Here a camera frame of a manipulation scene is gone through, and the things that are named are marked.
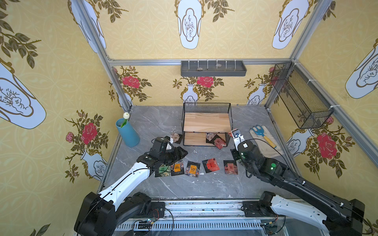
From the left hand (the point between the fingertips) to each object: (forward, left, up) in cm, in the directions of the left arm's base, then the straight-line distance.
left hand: (183, 155), depth 81 cm
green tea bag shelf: (-4, +12, -12) cm, 17 cm away
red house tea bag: (-4, -28, -10) cm, 30 cm away
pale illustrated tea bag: (+18, -17, -9) cm, 27 cm away
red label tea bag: (-2, -16, -12) cm, 20 cm away
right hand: (+1, -25, +11) cm, 27 cm away
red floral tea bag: (+13, -24, -10) cm, 29 cm away
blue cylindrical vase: (+17, +35, -5) cm, 40 cm away
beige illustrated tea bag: (+19, +5, -12) cm, 23 cm away
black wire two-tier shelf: (+22, -10, +4) cm, 25 cm away
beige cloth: (+7, -53, -10) cm, 55 cm away
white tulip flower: (+15, +29, +17) cm, 37 cm away
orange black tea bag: (-3, +4, -11) cm, 12 cm away
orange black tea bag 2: (-4, -5, -11) cm, 13 cm away
